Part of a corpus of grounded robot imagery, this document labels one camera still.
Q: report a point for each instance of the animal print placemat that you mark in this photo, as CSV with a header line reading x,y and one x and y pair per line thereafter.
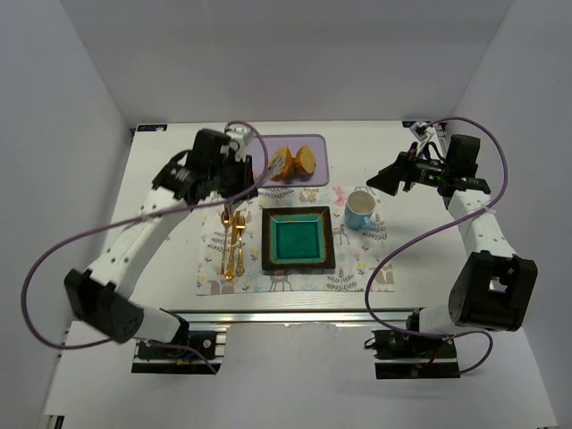
x,y
357,253

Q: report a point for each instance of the blue label sticker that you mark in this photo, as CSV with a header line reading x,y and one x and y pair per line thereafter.
x,y
151,127

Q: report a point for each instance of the yellow bread slice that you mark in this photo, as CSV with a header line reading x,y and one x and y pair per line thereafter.
x,y
281,163

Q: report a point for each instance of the lavender plastic tray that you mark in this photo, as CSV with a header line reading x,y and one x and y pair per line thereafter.
x,y
316,143

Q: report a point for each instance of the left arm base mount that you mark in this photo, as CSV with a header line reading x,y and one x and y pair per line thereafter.
x,y
203,355

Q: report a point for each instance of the aluminium table rail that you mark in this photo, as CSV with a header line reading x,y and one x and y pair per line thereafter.
x,y
276,317

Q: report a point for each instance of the black teal square plate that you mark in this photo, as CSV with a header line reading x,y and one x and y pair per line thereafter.
x,y
297,238

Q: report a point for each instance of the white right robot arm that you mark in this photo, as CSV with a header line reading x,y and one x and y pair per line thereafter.
x,y
494,287

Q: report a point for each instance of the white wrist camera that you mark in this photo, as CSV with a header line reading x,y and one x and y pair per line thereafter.
x,y
240,138
422,131

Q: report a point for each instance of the gold spoon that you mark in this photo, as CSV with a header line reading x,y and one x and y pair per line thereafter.
x,y
226,220

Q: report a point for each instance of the light blue mug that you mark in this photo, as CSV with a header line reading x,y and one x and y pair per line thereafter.
x,y
359,209

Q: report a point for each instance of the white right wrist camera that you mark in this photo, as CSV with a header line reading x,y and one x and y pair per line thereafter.
x,y
422,131

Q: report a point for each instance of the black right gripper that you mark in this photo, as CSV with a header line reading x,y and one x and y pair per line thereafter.
x,y
403,170

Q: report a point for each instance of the orange bread half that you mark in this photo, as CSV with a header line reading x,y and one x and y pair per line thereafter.
x,y
305,161

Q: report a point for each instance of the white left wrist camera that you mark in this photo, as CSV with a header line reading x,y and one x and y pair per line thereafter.
x,y
240,138

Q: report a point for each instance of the gold fork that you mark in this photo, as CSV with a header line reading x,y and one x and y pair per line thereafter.
x,y
241,227

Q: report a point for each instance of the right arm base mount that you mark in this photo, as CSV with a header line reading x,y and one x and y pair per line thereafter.
x,y
398,356

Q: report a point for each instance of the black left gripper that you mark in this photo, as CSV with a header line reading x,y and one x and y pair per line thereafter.
x,y
241,187

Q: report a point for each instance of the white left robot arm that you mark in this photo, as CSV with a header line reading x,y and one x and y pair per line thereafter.
x,y
218,163

